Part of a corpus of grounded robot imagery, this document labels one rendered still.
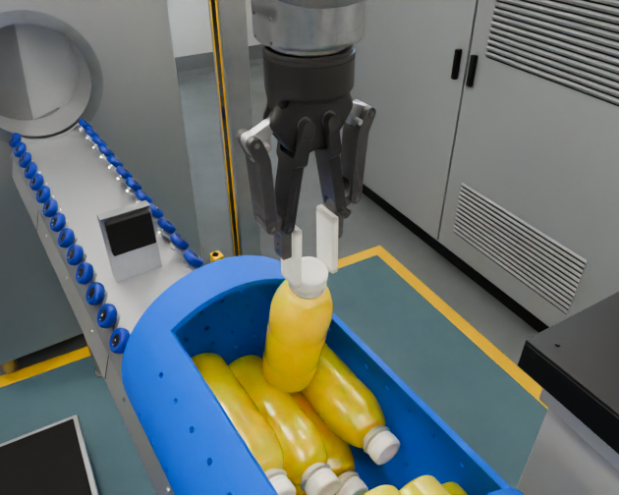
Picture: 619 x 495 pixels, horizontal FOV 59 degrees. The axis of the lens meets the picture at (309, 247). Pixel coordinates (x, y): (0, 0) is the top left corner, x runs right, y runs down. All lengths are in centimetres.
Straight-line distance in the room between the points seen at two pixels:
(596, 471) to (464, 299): 172
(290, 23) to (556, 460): 81
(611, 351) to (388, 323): 158
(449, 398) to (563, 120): 107
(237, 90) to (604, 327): 86
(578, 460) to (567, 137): 135
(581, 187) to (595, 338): 123
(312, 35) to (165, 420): 42
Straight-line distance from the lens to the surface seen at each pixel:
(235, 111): 130
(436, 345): 236
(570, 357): 90
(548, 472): 105
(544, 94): 215
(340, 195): 54
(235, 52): 126
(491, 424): 215
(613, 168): 204
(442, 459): 70
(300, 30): 42
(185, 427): 61
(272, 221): 50
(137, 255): 119
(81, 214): 147
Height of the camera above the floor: 166
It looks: 36 degrees down
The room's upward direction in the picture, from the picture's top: straight up
